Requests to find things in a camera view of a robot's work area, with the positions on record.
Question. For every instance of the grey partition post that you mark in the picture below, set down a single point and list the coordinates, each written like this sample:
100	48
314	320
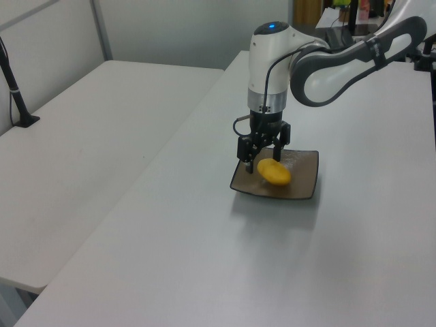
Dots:
101	30

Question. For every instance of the black monitor stand pole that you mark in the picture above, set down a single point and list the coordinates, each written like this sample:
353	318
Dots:
353	17

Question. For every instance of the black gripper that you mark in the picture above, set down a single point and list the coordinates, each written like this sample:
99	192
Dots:
265	124

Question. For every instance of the white paper sheet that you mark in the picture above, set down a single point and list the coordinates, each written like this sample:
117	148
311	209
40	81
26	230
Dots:
327	18

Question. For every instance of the black camera stand pole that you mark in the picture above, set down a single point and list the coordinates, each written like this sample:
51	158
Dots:
15	92

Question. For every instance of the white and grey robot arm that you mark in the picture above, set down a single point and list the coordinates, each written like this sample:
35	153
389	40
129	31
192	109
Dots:
269	58

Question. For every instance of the square brown ceramic plate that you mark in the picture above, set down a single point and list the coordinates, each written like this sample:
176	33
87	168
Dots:
299	173

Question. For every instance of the yellow potato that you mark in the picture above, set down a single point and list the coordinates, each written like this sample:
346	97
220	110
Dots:
274	172

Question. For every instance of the black clamp stand base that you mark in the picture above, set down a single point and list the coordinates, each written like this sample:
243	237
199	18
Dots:
425	56

